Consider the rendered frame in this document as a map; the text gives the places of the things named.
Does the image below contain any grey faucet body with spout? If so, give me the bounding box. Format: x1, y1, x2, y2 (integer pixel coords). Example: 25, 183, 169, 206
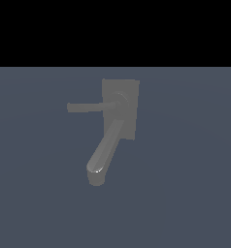
85, 77, 141, 187

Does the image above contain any grey faucet lever handle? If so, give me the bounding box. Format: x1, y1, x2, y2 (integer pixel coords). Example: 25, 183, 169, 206
66, 91, 129, 114

